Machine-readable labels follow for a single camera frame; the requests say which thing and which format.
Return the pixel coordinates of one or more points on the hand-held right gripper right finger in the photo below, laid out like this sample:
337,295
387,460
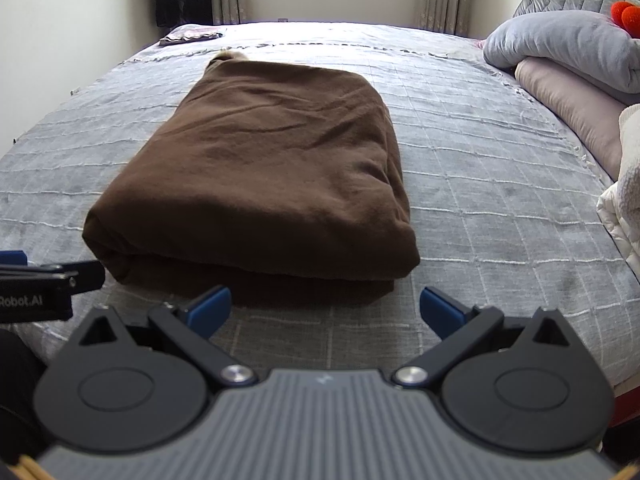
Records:
441,310

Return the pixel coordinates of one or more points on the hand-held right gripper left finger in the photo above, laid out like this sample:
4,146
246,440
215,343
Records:
209,310

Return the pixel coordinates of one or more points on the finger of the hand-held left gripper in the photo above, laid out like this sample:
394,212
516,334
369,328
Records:
11,257
60,275

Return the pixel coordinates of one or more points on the brown blanket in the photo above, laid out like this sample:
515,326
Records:
280,160

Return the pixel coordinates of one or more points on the grey checked bedspread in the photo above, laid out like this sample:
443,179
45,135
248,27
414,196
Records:
490,200

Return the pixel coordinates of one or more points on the white blanket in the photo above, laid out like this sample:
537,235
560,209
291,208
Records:
620,225

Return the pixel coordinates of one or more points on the white fluffy cloth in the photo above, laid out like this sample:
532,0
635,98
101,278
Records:
631,145

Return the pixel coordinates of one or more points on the small folded patterned cloth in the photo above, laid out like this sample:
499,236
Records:
192,36

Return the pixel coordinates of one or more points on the red plush toy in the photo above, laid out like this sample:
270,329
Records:
625,14

